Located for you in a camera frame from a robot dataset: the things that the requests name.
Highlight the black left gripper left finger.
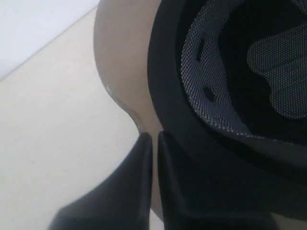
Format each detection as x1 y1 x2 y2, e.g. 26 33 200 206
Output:
49 133 153 230

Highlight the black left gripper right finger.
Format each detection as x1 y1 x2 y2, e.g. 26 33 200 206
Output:
158 132 288 230

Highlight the black helmet with tinted visor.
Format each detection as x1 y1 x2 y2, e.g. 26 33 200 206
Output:
94 0 307 230

